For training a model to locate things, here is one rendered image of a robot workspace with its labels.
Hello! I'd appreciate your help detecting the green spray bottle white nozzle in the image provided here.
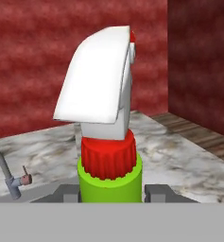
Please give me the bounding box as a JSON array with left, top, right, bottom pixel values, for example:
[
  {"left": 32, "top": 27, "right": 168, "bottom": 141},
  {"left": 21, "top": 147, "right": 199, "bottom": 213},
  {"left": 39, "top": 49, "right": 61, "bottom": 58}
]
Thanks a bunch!
[{"left": 52, "top": 26, "right": 144, "bottom": 204}]

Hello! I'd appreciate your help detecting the grey sink tap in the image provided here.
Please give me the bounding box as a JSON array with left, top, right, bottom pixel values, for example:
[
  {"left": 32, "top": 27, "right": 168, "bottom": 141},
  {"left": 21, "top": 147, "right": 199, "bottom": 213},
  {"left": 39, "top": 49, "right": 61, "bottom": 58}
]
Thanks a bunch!
[{"left": 0, "top": 147, "right": 33, "bottom": 200}]

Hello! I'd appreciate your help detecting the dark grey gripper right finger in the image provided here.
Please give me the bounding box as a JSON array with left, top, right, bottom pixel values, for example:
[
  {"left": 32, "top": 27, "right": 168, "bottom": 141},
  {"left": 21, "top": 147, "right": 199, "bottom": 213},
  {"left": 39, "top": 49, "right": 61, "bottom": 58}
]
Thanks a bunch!
[{"left": 144, "top": 184, "right": 199, "bottom": 204}]

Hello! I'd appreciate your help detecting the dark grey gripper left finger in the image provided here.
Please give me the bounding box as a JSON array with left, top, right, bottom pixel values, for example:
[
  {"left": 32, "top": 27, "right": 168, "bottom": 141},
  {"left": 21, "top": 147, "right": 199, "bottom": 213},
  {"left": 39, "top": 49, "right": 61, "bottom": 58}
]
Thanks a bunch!
[{"left": 31, "top": 184, "right": 82, "bottom": 204}]

